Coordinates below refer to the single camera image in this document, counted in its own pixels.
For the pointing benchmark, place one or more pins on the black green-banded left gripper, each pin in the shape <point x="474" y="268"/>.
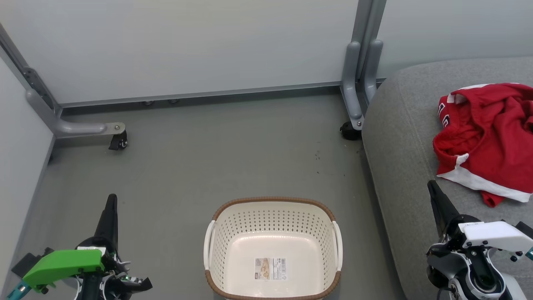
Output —
<point x="62" y="262"/>

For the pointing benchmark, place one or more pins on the black white-banded right gripper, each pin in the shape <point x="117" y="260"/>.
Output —
<point x="495" y="235"/>

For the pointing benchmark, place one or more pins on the red white-striped sports garment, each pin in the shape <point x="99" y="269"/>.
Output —
<point x="491" y="137"/>

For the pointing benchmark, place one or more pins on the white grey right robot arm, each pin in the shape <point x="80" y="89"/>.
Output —
<point x="470" y="279"/>

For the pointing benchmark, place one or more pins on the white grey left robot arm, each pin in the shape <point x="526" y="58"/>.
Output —
<point x="125" y="285"/>

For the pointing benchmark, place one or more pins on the cream perforated brown-rimmed laundry basket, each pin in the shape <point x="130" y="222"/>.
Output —
<point x="272" y="225"/>

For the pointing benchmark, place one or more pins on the grey fabric sofa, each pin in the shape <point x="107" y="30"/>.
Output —
<point x="399" y="166"/>

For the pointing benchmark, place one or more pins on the black caster wheel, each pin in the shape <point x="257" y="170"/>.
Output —
<point x="118" y="141"/>
<point x="349" y="132"/>

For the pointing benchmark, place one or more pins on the grey metal partition leg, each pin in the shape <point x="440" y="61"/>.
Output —
<point x="70" y="127"/>

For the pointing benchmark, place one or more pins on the paper label sticker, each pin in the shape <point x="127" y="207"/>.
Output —
<point x="270" y="268"/>

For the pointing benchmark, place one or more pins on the grey metal double partition post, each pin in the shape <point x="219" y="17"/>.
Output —
<point x="354" y="83"/>

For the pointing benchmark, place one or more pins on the grey metal partition rail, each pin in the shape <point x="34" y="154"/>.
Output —
<point x="200" y="93"/>

